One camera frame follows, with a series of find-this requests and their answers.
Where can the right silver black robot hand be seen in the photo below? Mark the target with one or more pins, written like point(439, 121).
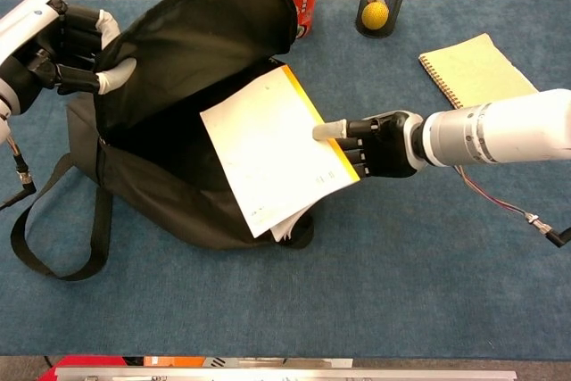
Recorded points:
point(388, 144)

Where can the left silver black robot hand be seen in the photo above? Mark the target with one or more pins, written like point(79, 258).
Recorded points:
point(40, 51)

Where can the white yellow booklet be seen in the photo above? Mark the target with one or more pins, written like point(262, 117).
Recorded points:
point(267, 144)

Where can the black fabric backpack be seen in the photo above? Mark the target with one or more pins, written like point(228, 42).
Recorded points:
point(178, 64)

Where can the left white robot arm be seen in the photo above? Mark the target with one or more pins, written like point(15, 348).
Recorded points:
point(3, 102)

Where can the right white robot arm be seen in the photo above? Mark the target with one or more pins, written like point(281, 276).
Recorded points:
point(513, 131)

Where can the kraft spiral notebook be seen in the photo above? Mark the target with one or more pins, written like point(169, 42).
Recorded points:
point(477, 68)

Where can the yellow ball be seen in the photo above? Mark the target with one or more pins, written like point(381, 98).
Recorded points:
point(374, 15)

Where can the blue felt table mat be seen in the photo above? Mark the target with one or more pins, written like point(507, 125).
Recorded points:
point(401, 287)

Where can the orange box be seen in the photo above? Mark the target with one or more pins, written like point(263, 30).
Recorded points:
point(178, 361)

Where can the red box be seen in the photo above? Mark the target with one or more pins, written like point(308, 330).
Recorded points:
point(89, 361)

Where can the aluminium profile rail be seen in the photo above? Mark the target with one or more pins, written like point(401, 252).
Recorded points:
point(267, 374)

